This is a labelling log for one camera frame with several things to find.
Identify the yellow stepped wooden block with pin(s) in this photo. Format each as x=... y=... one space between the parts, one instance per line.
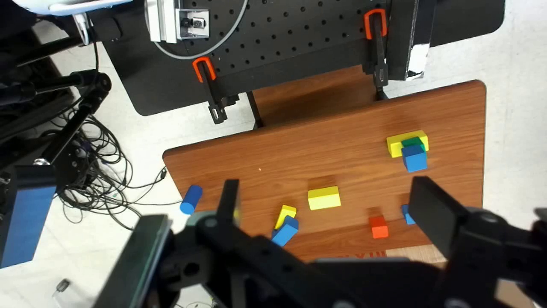
x=394 y=146

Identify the blue wooden cube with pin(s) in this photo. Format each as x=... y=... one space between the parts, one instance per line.
x=416 y=162

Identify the green-edged gripper side plate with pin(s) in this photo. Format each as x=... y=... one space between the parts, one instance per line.
x=134 y=266

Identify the small yellow wooden block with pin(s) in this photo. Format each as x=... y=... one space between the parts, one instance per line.
x=285 y=215

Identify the blue panel black frame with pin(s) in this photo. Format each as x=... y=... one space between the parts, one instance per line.
x=23 y=225

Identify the small grey floor object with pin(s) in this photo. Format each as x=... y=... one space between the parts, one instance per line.
x=64 y=285

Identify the green wooden cube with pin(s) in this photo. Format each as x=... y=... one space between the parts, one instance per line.
x=413 y=143

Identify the blue wooden cylinder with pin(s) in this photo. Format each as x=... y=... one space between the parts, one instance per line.
x=193 y=199

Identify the white box with lens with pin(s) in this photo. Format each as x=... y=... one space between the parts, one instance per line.
x=172 y=20

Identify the yellow rectangular wooden block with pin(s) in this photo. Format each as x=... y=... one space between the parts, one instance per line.
x=324 y=199

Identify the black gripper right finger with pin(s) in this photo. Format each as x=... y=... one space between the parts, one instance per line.
x=445 y=220

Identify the long blue rectangular block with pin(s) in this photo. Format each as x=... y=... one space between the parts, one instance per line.
x=406 y=217

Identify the black perforated breadboard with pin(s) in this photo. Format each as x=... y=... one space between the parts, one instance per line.
x=297 y=35

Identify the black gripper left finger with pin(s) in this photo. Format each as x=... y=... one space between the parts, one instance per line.
x=251 y=258

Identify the orange wooden cube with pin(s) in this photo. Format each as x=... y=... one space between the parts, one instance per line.
x=379 y=229

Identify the small blue wooden block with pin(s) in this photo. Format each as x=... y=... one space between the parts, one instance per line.
x=285 y=234

